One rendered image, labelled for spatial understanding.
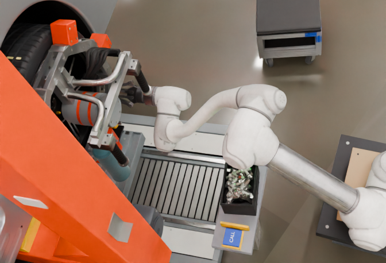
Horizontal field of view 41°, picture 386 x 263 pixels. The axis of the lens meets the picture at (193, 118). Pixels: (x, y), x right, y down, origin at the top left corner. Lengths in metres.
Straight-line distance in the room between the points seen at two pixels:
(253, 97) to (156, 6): 1.86
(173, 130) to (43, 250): 0.71
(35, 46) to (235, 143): 0.82
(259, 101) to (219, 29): 1.56
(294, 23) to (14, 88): 2.03
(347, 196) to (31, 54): 1.26
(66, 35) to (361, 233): 1.32
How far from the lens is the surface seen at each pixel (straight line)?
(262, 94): 1.82
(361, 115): 2.92
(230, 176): 2.14
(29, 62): 1.96
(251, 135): 1.76
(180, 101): 2.24
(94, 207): 1.40
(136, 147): 2.77
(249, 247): 2.16
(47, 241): 2.16
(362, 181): 2.31
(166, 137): 2.22
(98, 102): 1.93
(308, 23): 2.84
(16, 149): 1.06
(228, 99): 1.95
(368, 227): 2.00
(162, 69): 3.22
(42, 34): 2.04
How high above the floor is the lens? 2.52
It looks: 58 degrees down
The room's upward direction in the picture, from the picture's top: 22 degrees counter-clockwise
